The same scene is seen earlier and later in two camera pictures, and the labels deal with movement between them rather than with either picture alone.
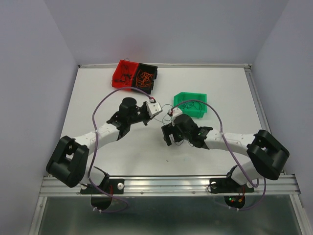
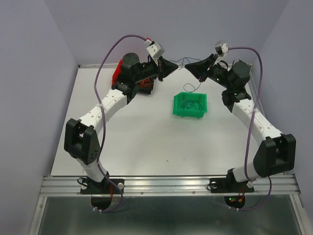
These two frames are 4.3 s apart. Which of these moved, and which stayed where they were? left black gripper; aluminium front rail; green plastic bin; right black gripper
Moved: left black gripper; right black gripper
Stayed: green plastic bin; aluminium front rail
